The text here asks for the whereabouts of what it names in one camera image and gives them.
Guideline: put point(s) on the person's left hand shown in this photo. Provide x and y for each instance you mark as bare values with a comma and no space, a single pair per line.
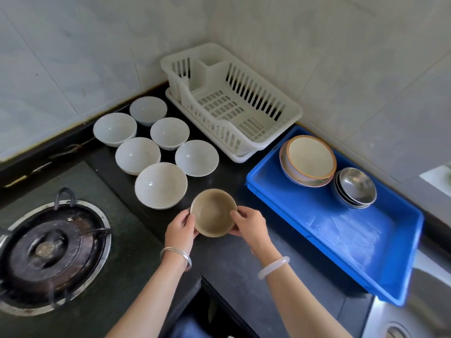
179,234

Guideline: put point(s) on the person's right hand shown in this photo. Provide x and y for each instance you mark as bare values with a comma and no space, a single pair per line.
252,227

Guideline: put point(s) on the person's right thumb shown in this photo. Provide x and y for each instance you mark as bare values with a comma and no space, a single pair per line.
236,215

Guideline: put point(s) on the person's left thumb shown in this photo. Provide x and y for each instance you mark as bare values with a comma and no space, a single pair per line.
189,217

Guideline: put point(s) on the beige ceramic bowl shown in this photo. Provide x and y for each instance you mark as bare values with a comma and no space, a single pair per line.
213,212

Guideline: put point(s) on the person's right forearm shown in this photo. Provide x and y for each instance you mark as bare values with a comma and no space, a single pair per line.
299,302

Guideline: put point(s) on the person's left forearm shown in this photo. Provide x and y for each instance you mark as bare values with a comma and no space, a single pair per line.
155,299

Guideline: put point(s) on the group of white bowls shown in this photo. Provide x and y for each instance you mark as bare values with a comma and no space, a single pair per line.
160,184

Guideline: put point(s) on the white jade bangle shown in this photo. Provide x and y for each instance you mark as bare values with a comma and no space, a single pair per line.
273,268

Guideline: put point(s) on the black gas stove top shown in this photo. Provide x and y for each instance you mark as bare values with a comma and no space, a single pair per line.
127,242

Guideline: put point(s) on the brown-rimmed cream bowl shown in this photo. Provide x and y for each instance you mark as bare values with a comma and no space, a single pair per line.
310,158
292,174

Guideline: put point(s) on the stainless steel bowl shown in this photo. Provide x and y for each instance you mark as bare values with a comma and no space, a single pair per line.
343,204
339,195
357,186

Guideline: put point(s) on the blue trousers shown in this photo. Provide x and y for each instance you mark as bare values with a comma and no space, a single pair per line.
192,327

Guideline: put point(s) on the white plastic dish rack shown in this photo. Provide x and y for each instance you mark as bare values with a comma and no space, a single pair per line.
225,102

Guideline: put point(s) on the blue plastic crate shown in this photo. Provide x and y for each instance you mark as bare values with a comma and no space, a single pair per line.
352,235

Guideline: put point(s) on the black pan support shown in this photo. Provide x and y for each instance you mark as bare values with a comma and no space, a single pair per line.
65,195

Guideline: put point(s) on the stainless steel sink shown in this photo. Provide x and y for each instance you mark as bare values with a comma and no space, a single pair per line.
422,299

